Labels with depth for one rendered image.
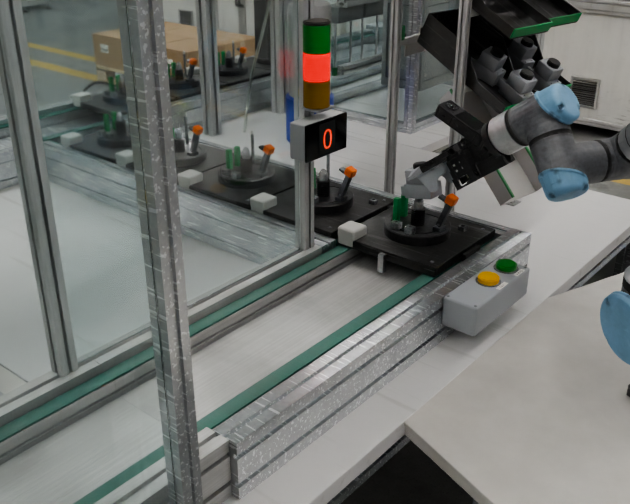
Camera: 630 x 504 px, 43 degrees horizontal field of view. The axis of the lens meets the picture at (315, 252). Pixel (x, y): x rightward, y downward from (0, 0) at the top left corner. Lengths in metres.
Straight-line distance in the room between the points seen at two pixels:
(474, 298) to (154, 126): 0.83
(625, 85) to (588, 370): 4.27
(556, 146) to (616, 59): 4.25
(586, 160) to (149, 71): 0.86
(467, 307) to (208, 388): 0.48
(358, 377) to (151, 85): 0.68
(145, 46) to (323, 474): 0.69
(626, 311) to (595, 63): 4.54
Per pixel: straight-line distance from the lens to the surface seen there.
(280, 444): 1.19
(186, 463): 0.99
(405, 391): 1.37
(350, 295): 1.54
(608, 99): 5.71
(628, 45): 5.62
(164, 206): 0.82
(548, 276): 1.80
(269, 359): 1.35
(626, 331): 1.25
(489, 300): 1.47
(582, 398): 1.42
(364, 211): 1.77
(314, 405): 1.22
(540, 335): 1.58
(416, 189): 1.62
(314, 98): 1.47
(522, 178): 1.89
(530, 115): 1.44
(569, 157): 1.41
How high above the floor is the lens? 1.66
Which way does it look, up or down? 26 degrees down
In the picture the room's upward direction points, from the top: straight up
